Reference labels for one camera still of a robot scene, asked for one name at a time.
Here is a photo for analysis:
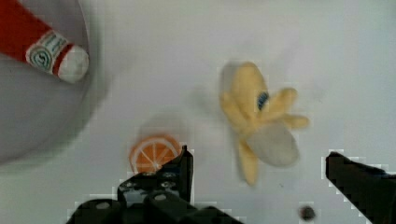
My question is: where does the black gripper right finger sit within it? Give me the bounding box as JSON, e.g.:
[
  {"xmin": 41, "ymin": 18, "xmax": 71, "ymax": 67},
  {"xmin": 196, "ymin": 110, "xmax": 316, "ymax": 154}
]
[{"xmin": 325, "ymin": 152, "xmax": 396, "ymax": 224}]

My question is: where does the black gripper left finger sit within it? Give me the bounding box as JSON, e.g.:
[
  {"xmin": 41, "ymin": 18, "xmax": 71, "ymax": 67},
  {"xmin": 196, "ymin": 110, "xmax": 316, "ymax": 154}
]
[{"xmin": 65, "ymin": 147, "xmax": 244, "ymax": 224}]

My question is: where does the yellow plush banana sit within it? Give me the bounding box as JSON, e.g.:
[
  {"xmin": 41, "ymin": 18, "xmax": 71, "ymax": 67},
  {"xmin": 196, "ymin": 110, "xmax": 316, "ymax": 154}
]
[{"xmin": 219, "ymin": 62, "xmax": 309, "ymax": 186}]

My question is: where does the plush orange slice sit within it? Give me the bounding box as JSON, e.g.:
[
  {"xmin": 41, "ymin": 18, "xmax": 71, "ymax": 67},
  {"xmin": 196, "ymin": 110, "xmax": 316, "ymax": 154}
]
[{"xmin": 129, "ymin": 134, "xmax": 181, "ymax": 174}]

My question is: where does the pink round plate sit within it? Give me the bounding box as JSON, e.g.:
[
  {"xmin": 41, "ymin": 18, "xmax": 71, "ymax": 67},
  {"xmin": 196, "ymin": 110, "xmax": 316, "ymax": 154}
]
[{"xmin": 0, "ymin": 0, "xmax": 90, "ymax": 164}]

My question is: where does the red plush ketchup bottle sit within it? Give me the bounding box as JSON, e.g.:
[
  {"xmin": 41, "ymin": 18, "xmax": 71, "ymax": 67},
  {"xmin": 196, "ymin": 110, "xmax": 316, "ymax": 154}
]
[{"xmin": 0, "ymin": 0, "xmax": 90, "ymax": 83}]

